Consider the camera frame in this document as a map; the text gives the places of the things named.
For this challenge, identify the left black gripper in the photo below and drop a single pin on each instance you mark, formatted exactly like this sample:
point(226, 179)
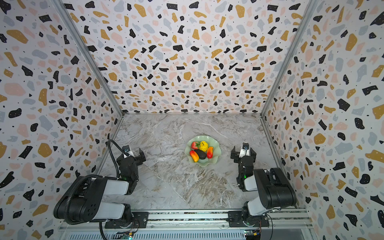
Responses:
point(137, 160)

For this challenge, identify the red-orange fake mango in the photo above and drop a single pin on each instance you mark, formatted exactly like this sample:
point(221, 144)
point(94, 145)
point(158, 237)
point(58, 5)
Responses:
point(210, 152)

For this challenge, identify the yellow fake apple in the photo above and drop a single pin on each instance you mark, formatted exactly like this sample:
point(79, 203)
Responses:
point(203, 146)

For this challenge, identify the dark fake avocado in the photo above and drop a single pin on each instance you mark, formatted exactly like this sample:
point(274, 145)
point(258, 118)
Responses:
point(202, 155)

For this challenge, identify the red-yellow fake mango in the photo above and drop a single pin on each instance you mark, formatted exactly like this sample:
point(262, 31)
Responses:
point(194, 156)

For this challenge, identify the red fake strawberry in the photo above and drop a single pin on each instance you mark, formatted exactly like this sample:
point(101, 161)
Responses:
point(195, 145)

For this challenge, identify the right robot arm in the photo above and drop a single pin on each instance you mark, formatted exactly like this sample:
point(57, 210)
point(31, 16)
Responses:
point(272, 186)

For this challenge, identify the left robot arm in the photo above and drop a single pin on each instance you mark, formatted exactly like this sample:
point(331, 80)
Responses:
point(83, 201)

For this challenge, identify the light green wavy bowl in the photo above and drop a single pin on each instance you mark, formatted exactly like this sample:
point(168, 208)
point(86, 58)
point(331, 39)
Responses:
point(212, 143)

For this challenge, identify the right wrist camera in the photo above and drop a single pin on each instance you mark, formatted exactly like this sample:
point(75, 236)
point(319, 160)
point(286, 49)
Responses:
point(245, 150)

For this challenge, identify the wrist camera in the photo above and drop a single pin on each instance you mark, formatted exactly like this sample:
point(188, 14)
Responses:
point(245, 150)
point(127, 151)

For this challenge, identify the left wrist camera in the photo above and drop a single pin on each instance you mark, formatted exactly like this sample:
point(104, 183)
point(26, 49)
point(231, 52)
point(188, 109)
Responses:
point(127, 151)

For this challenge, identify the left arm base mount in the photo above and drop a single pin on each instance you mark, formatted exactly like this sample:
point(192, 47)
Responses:
point(131, 221)

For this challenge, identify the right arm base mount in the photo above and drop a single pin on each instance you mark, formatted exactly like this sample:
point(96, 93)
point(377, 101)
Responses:
point(238, 219)

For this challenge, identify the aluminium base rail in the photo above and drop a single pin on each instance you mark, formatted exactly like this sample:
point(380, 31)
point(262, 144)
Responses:
point(226, 224)

